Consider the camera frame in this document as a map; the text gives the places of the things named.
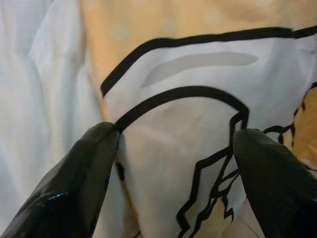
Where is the yellow cartoon print blanket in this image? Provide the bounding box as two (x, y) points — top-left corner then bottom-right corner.
(76, 0), (317, 238)

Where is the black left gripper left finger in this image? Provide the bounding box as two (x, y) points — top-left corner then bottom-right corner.
(4, 121), (121, 238)

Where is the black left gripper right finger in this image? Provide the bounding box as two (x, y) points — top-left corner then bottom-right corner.
(232, 127), (317, 238)

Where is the bed with white sheet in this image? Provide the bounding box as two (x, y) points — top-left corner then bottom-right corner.
(0, 0), (109, 238)

